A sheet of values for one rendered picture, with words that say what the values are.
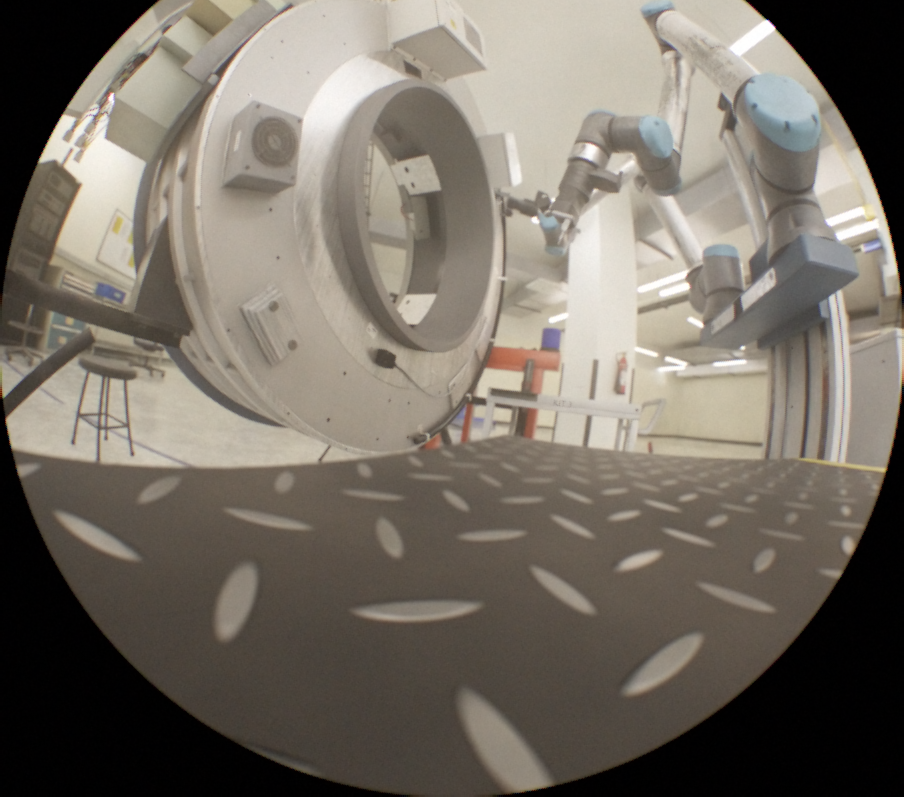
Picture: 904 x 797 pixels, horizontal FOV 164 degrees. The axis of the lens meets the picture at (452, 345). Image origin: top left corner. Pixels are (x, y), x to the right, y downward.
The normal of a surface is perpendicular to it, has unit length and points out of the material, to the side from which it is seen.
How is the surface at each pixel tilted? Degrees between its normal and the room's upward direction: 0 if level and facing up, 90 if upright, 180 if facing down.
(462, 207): 130
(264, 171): 90
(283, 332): 90
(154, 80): 90
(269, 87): 90
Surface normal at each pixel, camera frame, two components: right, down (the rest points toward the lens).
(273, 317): 0.90, 0.08
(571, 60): -0.16, 0.97
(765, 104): -0.73, -0.15
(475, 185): -0.38, 0.63
